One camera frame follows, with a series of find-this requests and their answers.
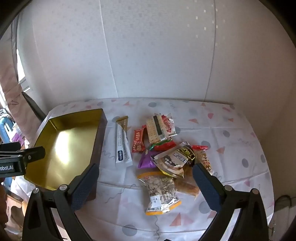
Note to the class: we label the pink patterned curtain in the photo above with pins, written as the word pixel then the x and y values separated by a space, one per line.
pixel 11 92

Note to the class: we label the silver snack packet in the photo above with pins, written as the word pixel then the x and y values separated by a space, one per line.
pixel 168 161

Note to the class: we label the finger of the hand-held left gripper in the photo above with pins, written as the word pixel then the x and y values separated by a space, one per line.
pixel 34 154

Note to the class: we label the brown cake packet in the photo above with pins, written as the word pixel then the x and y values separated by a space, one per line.
pixel 185 185

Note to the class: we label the purple snack packet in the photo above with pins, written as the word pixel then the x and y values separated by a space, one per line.
pixel 146 161

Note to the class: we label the white polka-dot box, gold interior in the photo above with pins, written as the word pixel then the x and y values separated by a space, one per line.
pixel 231 139

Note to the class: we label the window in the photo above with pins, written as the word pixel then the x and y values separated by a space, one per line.
pixel 23 69

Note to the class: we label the blue chair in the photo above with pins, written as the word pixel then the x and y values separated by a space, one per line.
pixel 4 127

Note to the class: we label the red and white pastry packet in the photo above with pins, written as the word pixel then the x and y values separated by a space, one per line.
pixel 170 126

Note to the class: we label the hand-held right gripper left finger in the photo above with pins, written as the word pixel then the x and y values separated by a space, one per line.
pixel 84 187

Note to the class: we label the black and gold snack packet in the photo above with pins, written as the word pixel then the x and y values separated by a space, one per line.
pixel 188 154

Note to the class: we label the gold tin box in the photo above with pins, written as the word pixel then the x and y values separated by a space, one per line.
pixel 69 143

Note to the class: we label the long red-ended snack packet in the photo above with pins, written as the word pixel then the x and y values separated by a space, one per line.
pixel 204 160

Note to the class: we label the white stick packet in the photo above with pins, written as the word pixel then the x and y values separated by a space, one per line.
pixel 122 148

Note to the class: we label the small red snack bar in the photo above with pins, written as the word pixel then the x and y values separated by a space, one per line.
pixel 138 141

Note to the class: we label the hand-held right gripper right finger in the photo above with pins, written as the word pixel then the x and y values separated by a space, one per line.
pixel 205 185

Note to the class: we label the plain red snack packet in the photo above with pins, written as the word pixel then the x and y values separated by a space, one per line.
pixel 165 145

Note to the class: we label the clear nut packet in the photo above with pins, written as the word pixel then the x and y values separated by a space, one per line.
pixel 159 187

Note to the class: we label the purple box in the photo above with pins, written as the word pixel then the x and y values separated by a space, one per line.
pixel 17 138

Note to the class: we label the clear cracker packet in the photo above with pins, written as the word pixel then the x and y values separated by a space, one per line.
pixel 153 129

